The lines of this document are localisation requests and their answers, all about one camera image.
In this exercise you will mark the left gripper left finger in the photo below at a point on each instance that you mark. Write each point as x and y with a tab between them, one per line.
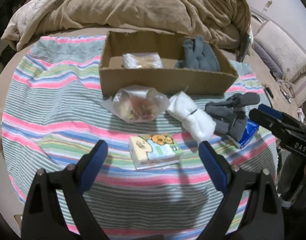
43	219

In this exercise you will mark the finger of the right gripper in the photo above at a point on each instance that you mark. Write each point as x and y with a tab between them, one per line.
275	126
270	111

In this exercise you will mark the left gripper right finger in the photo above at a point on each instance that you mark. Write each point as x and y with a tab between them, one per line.
262	218

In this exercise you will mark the dark grey dotted socks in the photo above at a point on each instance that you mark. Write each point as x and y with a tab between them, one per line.
230	115

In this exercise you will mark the grey knit socks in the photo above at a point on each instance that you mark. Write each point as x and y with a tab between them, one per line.
198	55

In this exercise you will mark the cartoon tissue pack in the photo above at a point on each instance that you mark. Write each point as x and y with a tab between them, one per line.
150	151

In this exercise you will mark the bag of cotton swabs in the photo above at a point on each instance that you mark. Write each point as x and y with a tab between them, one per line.
142	61

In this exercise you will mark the black small charger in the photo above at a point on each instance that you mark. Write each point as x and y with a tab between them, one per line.
268	91

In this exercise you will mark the blue tissue pack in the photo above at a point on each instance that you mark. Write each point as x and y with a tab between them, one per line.
249	132

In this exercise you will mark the grey pillow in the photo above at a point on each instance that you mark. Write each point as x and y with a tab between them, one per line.
267	59

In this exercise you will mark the white embroidered pillow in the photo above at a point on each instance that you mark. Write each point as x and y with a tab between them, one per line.
282	50

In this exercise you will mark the white rolled socks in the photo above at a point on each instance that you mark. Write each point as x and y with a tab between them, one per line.
197	122

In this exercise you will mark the metal bed headboard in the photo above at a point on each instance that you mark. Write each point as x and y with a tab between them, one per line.
265	17

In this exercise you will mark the beige fleece blanket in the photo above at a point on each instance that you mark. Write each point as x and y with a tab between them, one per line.
220	22

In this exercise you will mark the clear bag of small items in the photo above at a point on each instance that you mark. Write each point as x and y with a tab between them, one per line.
137	104

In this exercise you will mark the brown cardboard box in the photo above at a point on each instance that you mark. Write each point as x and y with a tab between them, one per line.
167	80

